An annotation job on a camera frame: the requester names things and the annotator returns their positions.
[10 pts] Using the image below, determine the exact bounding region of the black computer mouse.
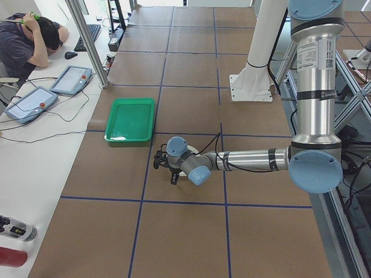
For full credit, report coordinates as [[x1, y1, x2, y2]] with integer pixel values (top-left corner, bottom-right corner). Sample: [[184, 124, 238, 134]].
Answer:
[[64, 51, 78, 60]]

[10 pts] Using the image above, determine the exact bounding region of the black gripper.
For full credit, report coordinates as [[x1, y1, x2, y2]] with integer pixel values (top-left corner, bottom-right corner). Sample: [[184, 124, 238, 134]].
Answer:
[[168, 165, 181, 185]]

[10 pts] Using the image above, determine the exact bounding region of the near blue teach pendant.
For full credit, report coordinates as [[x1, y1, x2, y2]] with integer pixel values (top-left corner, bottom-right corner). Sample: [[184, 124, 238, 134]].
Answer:
[[5, 86, 58, 124]]

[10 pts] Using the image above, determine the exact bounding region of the blue teach pendant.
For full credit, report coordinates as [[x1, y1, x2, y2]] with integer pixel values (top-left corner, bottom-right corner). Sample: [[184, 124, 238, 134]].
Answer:
[[49, 65, 92, 96], [5, 86, 58, 124]]

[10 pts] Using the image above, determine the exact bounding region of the green plastic tray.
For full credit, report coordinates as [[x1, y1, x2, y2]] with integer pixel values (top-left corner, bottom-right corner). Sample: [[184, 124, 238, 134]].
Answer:
[[104, 97, 155, 143]]

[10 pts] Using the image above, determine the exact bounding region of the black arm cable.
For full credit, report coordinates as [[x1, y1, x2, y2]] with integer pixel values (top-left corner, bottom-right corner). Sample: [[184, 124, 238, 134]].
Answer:
[[195, 132, 279, 173]]

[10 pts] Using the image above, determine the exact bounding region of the aluminium frame post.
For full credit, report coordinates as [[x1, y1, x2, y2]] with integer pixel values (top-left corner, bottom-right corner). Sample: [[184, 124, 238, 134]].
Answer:
[[66, 0, 109, 88]]

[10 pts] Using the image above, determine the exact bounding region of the white round plate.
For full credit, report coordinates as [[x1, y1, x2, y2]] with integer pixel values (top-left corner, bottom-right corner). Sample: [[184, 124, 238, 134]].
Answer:
[[179, 145, 200, 177]]

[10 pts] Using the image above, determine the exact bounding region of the black keyboard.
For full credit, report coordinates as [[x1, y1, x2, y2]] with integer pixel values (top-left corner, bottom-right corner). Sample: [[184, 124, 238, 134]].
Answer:
[[73, 24, 102, 52]]

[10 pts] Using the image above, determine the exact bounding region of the seated person dark shirt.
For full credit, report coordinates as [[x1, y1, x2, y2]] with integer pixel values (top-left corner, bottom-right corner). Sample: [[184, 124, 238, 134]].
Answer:
[[1, 12, 68, 86]]

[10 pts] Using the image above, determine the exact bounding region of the silver drink bottle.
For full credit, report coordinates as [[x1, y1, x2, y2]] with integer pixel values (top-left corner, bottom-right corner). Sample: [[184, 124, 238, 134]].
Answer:
[[1, 216, 38, 242]]

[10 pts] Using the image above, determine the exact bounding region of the red bottle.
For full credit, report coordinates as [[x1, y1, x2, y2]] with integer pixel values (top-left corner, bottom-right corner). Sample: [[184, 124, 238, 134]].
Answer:
[[0, 247, 28, 268]]

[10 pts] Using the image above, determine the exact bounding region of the brown paper table cover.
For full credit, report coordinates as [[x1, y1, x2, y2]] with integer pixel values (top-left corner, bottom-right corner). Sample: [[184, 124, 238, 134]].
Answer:
[[28, 6, 371, 278]]

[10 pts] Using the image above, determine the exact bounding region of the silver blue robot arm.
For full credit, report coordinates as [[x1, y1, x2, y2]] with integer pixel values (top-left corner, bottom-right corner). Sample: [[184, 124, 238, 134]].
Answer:
[[162, 1, 344, 193]]

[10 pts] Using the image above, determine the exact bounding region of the small green object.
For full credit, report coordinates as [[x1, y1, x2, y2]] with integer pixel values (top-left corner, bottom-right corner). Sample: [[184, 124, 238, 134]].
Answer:
[[20, 12, 40, 24]]

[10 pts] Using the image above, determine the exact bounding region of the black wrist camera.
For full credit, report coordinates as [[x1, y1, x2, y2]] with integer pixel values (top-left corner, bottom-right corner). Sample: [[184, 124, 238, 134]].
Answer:
[[153, 144, 169, 170]]

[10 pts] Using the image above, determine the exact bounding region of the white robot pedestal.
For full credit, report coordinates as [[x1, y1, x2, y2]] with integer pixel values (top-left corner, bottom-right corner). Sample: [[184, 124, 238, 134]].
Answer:
[[230, 0, 288, 102]]

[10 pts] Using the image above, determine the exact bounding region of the far blue teach pendant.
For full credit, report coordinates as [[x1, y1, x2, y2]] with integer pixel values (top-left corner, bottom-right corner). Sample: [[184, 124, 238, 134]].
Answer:
[[49, 65, 92, 96]]

